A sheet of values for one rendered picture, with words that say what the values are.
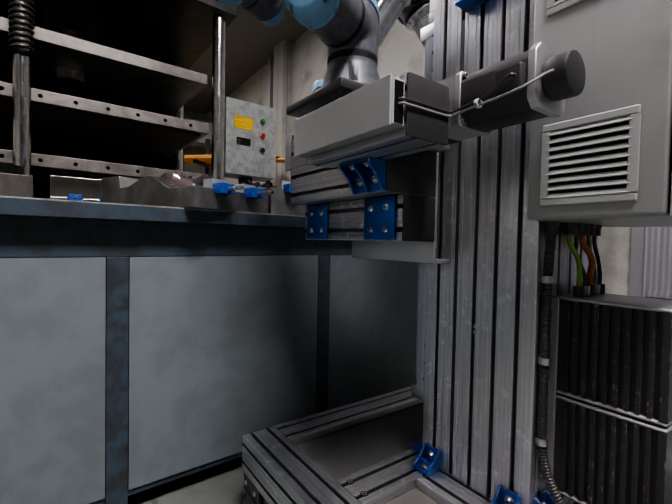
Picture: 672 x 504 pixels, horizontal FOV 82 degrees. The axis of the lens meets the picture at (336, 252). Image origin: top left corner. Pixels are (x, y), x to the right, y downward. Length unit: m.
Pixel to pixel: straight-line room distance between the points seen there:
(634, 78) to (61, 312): 1.16
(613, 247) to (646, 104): 2.21
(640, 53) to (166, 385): 1.19
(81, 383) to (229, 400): 0.39
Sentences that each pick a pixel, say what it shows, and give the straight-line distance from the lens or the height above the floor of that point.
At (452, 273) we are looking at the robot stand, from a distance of 0.85.
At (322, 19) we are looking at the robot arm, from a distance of 0.86.
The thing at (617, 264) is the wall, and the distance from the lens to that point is 2.85.
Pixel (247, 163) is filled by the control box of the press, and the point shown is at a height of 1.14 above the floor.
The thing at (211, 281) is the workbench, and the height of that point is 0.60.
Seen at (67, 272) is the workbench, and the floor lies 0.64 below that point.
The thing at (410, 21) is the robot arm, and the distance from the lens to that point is 1.55.
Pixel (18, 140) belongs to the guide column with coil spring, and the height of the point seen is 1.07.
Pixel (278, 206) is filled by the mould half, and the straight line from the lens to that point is 1.27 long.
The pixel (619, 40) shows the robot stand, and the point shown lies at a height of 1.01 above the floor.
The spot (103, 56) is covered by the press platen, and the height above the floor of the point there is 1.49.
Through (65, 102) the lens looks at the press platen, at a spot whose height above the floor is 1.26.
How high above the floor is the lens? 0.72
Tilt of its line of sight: 2 degrees down
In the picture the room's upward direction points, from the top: 1 degrees clockwise
